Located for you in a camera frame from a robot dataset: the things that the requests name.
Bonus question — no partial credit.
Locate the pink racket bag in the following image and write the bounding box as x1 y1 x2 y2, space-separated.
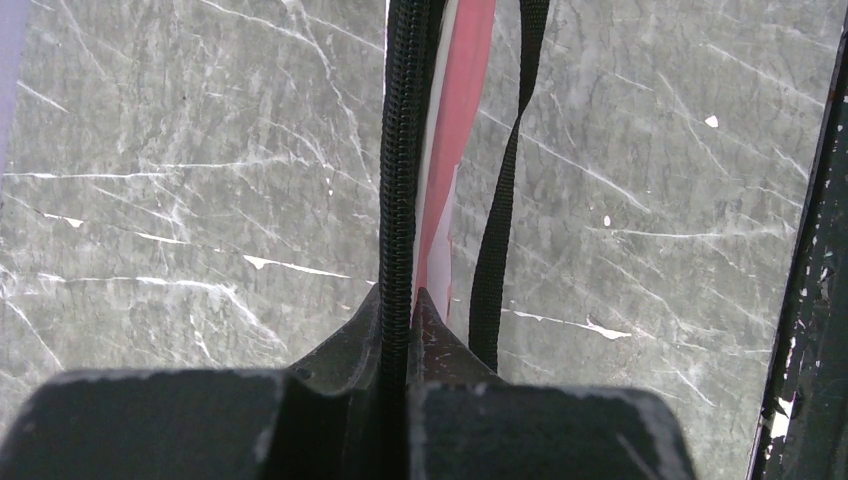
377 0 551 399

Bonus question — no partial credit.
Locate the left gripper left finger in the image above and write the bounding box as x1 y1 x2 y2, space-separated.
1 289 380 479

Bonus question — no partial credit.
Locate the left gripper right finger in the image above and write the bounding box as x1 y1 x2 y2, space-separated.
407 289 696 479

